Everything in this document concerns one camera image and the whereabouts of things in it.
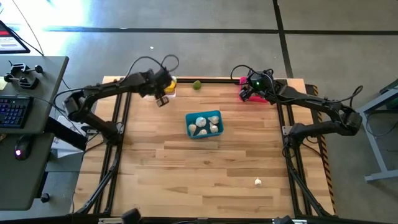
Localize thin black screen cable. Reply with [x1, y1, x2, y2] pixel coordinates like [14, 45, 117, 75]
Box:
[11, 0, 45, 57]

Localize grey metal table frame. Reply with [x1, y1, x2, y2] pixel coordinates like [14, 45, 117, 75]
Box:
[343, 77, 398, 183]

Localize pink plastic bin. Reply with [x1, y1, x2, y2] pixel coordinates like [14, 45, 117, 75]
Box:
[238, 77, 270, 104]

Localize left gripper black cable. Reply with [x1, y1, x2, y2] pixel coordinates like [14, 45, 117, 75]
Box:
[119, 54, 180, 82]

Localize black screw clamp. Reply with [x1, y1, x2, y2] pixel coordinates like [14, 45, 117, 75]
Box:
[8, 61, 44, 76]
[3, 73, 40, 90]

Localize white paper sheets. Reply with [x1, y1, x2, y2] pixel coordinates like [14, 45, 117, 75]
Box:
[50, 115, 84, 159]

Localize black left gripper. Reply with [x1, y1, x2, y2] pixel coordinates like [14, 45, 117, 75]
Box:
[144, 68, 174, 108]

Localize yellow lemon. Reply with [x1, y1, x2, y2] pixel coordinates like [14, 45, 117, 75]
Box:
[164, 79, 178, 94]

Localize teal plastic bin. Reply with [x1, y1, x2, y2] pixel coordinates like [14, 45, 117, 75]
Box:
[185, 110, 224, 139]

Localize black computer mouse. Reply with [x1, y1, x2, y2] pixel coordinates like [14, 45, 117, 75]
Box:
[14, 134, 34, 162]

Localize dark grey side desk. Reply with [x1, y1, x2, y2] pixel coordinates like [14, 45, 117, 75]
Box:
[0, 133, 55, 211]

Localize yellow black hazard tape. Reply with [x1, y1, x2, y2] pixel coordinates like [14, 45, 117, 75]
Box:
[310, 83, 337, 214]

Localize black backlit keyboard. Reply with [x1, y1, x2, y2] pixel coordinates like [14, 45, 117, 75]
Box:
[0, 95, 34, 129]

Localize grey desk top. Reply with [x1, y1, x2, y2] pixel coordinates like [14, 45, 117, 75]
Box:
[0, 55, 70, 134]

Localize silver metal bracket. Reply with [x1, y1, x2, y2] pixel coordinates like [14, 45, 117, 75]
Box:
[98, 217, 124, 224]

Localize clear white plastic bin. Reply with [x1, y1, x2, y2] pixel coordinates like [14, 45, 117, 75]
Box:
[143, 76, 177, 102]

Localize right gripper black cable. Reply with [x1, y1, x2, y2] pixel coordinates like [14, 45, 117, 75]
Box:
[230, 64, 259, 82]

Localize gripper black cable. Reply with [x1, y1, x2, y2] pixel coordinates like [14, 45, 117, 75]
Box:
[230, 64, 259, 82]
[119, 54, 180, 82]

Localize black framed computer screen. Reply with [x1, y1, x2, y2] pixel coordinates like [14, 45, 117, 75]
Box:
[0, 20, 31, 55]

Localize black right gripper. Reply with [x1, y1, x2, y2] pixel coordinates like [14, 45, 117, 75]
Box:
[239, 70, 276, 103]

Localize black aluminium table frame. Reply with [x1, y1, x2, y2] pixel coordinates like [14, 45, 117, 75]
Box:
[73, 76, 335, 218]

